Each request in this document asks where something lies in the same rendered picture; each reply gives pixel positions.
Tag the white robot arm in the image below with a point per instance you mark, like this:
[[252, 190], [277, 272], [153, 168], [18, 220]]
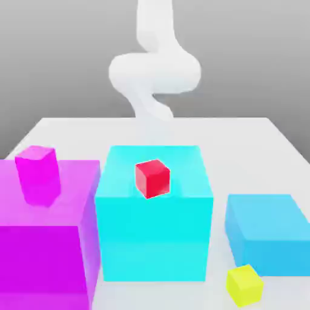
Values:
[[155, 70]]

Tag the small red cube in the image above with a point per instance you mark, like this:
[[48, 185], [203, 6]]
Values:
[[152, 179]]

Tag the small magenta cube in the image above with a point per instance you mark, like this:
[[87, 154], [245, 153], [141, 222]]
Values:
[[37, 176]]

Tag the small yellow cube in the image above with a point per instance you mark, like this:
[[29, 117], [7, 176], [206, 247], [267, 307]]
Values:
[[244, 285]]

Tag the large cyan box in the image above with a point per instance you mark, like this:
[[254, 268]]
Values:
[[155, 237]]

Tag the large sky blue box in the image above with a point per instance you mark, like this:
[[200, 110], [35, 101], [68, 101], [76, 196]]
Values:
[[271, 232]]

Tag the large magenta box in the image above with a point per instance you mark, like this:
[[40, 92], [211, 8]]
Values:
[[41, 254]]

